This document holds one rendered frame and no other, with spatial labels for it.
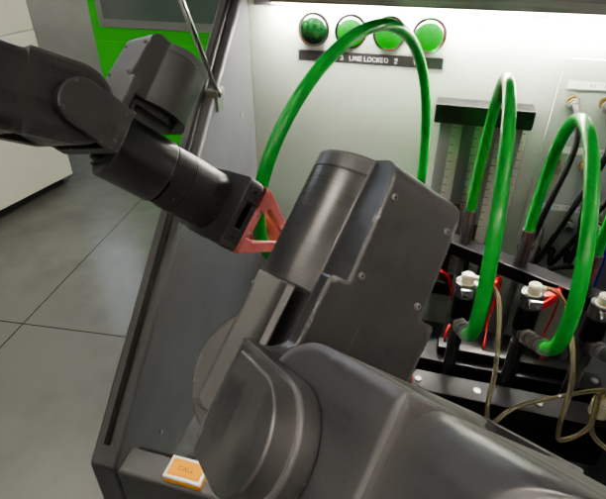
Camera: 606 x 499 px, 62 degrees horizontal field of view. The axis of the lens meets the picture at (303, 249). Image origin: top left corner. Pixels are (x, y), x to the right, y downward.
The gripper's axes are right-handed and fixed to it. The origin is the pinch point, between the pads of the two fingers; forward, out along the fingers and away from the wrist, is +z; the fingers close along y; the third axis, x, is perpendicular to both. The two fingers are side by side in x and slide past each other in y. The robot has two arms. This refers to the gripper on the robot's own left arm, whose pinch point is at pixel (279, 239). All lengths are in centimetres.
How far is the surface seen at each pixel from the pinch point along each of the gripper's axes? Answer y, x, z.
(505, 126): -14.1, -18.9, 7.2
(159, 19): 271, -94, 41
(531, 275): -5.9, -12.8, 37.9
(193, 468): 6.1, 29.5, 8.6
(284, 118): -1.8, -10.2, -7.2
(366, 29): 0.1, -23.8, -2.4
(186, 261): 23.6, 8.2, 3.7
